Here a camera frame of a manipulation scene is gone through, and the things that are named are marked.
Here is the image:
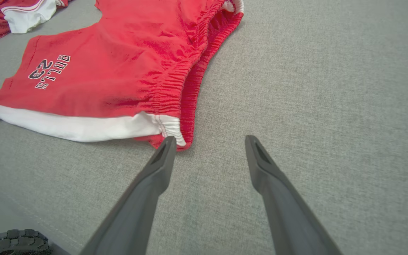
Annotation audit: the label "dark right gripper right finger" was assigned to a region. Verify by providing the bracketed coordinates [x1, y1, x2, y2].
[245, 135, 342, 255]

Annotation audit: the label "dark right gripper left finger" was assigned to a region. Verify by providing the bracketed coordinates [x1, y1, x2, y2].
[80, 136, 178, 255]

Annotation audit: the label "red shorts with white stripes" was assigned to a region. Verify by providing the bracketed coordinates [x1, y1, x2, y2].
[0, 0, 244, 152]

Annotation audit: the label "red jersey with white sleeves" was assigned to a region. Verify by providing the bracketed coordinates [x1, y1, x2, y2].
[0, 0, 74, 44]

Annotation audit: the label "black ribbed robot part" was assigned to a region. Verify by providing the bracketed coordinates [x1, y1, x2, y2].
[0, 229, 52, 255]

